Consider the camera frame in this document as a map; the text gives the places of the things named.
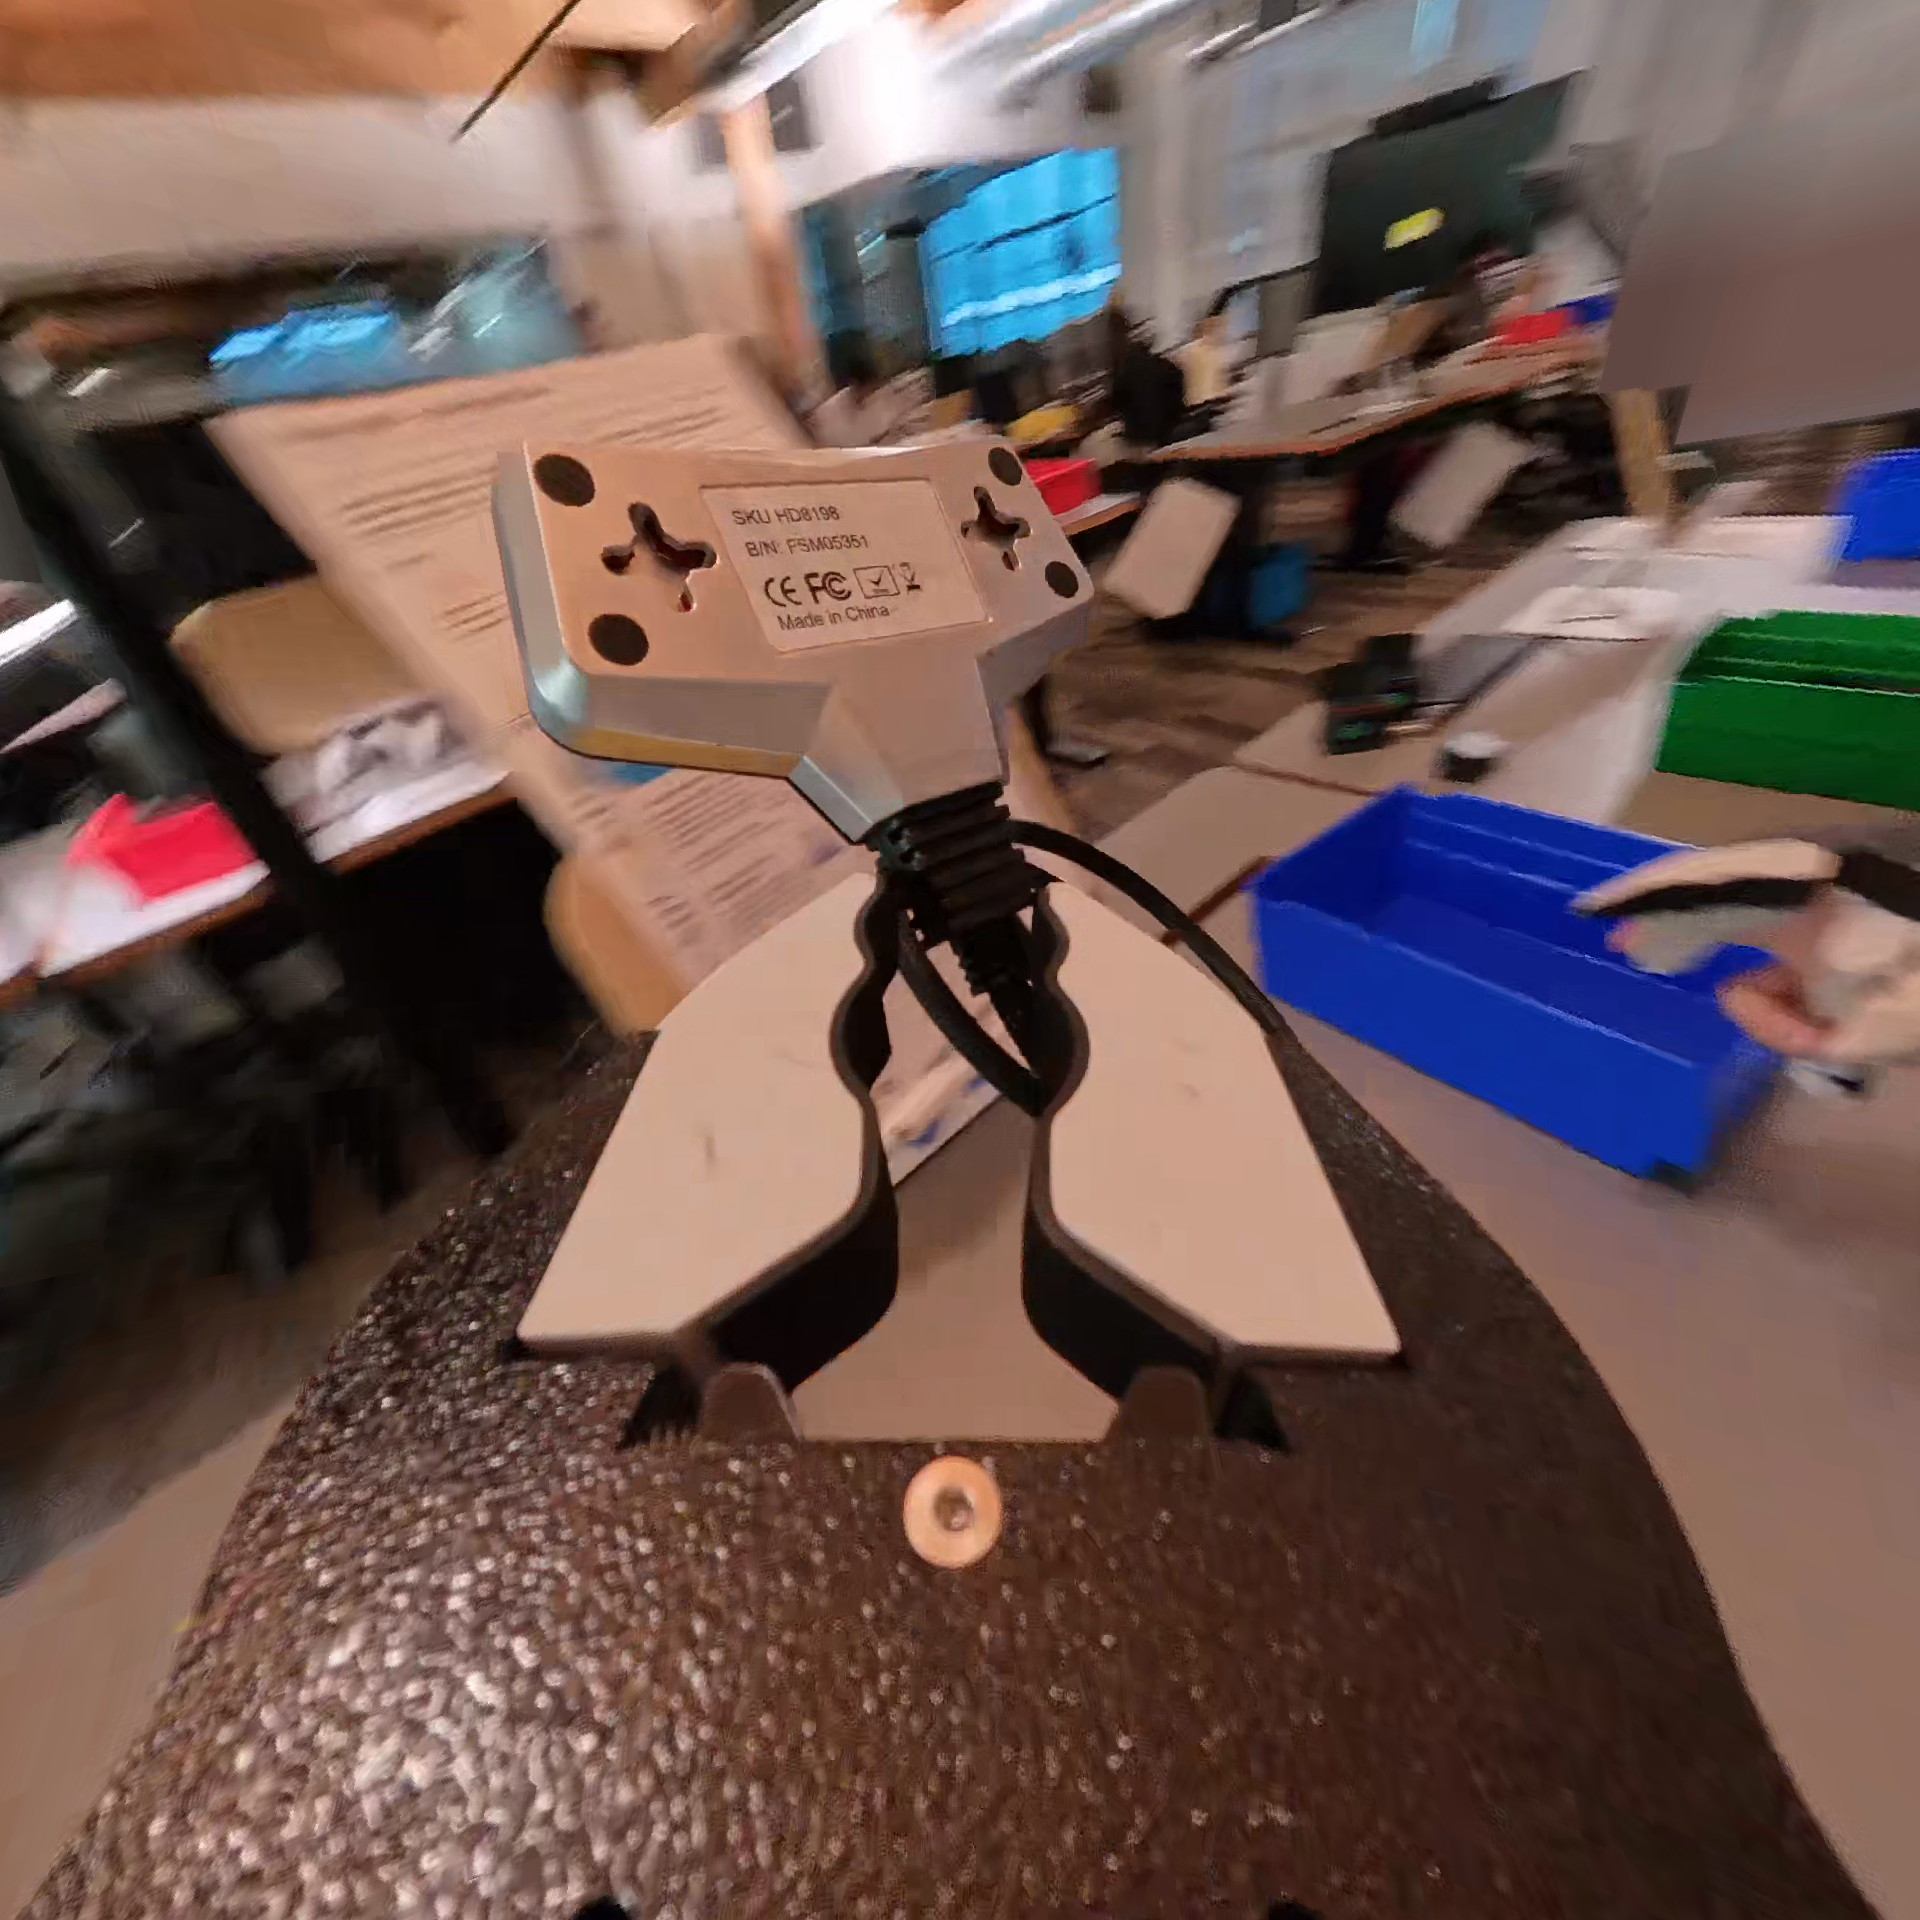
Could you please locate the black hub cable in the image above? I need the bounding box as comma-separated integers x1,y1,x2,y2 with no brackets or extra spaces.
866,787,1298,1121

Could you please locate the blue wall screen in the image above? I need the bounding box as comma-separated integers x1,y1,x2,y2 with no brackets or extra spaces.
911,147,1127,360

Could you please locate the green plastic bin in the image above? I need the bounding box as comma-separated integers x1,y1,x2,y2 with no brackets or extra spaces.
1653,608,1920,816

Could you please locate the small blue plastic bin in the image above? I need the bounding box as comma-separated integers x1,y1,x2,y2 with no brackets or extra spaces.
1837,448,1920,566

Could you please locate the black device on table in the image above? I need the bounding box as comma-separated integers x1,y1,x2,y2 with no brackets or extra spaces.
1318,636,1423,754

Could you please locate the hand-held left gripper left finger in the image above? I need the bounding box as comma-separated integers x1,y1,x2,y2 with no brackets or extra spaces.
514,873,905,1396

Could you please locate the person's right hand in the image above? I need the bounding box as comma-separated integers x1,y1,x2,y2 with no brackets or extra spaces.
1721,968,1875,1069

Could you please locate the dark wall display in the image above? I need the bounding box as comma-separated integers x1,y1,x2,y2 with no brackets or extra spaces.
1314,70,1580,314

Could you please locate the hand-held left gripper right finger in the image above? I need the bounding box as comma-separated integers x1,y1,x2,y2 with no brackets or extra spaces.
1025,883,1407,1408

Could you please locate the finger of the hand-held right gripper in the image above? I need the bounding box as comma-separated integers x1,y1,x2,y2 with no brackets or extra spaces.
1573,838,1844,914
1611,896,1825,980

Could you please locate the silver usb hub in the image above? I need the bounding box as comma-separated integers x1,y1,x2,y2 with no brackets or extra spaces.
489,435,1100,846

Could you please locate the wooden instruction board with papers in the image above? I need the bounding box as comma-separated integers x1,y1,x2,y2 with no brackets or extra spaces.
167,334,887,1037

